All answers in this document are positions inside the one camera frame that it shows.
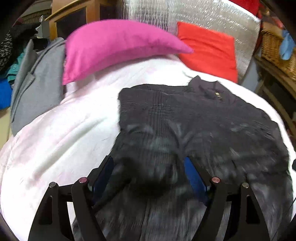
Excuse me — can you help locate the black white speckled garment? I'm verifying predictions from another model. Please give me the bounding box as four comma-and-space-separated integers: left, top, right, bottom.
0, 31, 16, 75

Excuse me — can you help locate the wooden side table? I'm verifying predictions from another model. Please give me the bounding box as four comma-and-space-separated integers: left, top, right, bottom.
255, 55, 295, 138

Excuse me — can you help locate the wooden cabinet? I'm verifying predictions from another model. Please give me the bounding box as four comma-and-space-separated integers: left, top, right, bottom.
46, 0, 117, 40

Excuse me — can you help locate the light blue cloth in basket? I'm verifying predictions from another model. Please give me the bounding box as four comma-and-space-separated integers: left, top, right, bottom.
279, 29, 295, 60

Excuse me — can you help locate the red blanket on railing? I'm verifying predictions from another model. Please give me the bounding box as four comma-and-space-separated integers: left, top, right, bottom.
230, 0, 262, 19

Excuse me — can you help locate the cream sofa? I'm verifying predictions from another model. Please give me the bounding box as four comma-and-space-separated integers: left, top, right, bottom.
0, 108, 12, 149

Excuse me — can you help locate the blue jacket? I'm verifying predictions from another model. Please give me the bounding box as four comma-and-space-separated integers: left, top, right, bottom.
0, 79, 12, 110

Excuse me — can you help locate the grey coat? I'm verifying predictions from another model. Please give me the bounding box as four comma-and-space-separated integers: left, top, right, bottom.
11, 38, 65, 135

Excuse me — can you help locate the white textured bedspread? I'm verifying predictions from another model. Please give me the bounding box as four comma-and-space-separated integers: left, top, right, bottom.
1, 55, 295, 240

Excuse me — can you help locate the teal garment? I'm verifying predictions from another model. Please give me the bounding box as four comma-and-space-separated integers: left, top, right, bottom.
6, 52, 25, 85

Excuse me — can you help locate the silver foil insulation panel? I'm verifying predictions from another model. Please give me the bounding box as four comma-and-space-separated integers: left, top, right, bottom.
119, 0, 260, 80

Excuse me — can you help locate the wicker basket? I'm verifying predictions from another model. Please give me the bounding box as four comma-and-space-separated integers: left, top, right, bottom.
261, 29, 295, 81

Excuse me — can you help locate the magenta pillow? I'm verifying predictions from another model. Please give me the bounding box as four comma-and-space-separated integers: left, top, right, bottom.
62, 20, 193, 85

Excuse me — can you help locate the red pillow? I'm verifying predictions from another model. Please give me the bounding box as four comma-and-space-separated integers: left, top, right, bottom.
177, 22, 238, 83

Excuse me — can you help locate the black quilted zip jacket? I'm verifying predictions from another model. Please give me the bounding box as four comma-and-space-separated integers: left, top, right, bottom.
94, 77, 293, 240

